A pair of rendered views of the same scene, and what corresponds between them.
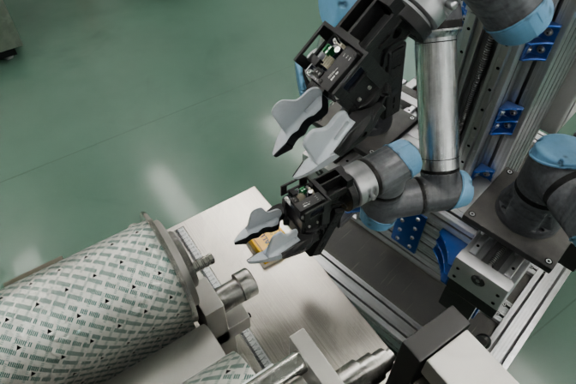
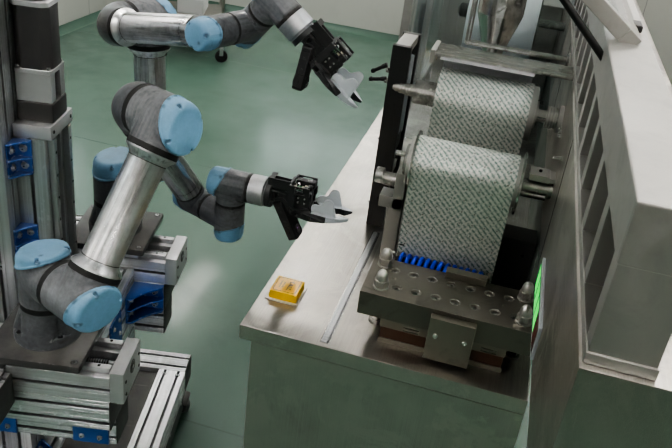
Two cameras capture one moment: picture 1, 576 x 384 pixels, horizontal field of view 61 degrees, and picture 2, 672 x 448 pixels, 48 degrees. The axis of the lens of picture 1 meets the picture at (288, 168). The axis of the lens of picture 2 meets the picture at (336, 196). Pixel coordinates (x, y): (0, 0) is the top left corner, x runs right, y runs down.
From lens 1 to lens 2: 2.01 m
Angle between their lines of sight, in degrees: 95
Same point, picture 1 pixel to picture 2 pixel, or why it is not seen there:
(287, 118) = (349, 89)
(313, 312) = (312, 260)
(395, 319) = (150, 424)
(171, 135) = not seen: outside the picture
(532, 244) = (147, 221)
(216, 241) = (312, 318)
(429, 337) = (405, 46)
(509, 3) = not seen: hidden behind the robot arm
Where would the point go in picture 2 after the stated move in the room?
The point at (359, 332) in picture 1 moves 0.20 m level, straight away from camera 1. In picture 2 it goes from (304, 242) to (233, 249)
